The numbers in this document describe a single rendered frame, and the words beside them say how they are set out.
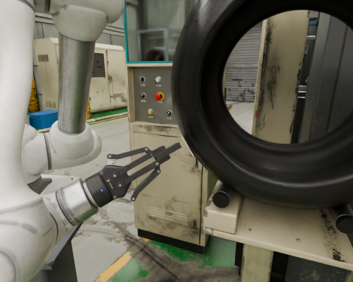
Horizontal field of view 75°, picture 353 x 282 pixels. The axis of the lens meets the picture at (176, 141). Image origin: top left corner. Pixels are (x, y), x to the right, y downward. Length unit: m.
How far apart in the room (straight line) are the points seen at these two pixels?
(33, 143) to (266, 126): 0.87
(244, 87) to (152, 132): 8.81
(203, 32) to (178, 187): 1.14
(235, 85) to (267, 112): 9.32
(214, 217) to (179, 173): 0.85
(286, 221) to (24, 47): 0.80
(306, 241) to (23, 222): 0.63
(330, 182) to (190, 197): 1.07
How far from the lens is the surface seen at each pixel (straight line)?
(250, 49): 10.10
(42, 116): 5.80
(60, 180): 1.17
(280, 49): 0.91
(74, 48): 0.76
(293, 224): 0.78
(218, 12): 0.55
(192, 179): 1.46
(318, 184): 0.58
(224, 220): 0.66
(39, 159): 1.01
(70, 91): 0.84
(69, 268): 1.36
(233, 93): 10.26
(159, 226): 1.76
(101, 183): 0.53
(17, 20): 0.63
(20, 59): 0.60
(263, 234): 0.71
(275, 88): 0.91
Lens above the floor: 1.22
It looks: 17 degrees down
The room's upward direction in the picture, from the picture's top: straight up
